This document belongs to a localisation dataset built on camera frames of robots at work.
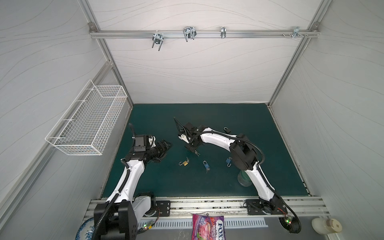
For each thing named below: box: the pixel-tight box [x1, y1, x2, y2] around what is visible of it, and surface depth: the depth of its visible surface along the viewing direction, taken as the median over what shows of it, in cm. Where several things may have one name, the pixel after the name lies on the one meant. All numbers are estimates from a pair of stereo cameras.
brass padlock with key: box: [178, 157, 190, 166], surface depth 90 cm
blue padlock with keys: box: [203, 160, 211, 174], surface depth 90 cm
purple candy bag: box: [191, 214, 226, 240], surface depth 68 cm
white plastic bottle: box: [311, 217, 343, 235], surface depth 64 cm
